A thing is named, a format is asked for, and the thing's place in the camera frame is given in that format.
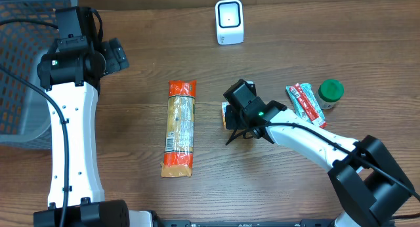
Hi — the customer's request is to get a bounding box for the green lid jar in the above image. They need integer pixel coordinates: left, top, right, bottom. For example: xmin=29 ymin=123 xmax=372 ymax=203
xmin=315 ymin=79 xmax=344 ymax=110

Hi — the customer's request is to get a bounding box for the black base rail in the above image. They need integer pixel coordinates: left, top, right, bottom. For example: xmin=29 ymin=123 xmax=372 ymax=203
xmin=147 ymin=218 xmax=396 ymax=227

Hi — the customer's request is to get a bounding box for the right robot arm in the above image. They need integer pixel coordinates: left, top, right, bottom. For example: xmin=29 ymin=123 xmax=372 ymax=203
xmin=223 ymin=79 xmax=419 ymax=226

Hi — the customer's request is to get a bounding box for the grey plastic mesh basket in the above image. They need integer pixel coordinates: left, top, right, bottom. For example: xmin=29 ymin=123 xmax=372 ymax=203
xmin=1 ymin=0 xmax=78 ymax=150

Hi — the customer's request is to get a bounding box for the white barcode scanner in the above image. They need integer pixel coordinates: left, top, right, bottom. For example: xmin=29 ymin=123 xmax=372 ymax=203
xmin=215 ymin=0 xmax=245 ymax=45

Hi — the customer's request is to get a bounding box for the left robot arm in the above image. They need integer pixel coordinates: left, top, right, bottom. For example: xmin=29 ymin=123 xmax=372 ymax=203
xmin=33 ymin=7 xmax=161 ymax=226

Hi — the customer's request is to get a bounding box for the thin red snack stick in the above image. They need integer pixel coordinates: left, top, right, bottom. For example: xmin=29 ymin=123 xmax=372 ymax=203
xmin=289 ymin=84 xmax=327 ymax=128

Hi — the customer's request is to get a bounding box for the red cracker sleeve package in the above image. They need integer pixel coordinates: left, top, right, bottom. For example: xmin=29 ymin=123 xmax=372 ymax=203
xmin=161 ymin=80 xmax=196 ymax=178

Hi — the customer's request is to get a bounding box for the small orange tissue pack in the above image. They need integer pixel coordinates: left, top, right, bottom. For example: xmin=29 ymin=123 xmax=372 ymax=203
xmin=221 ymin=102 xmax=229 ymax=129

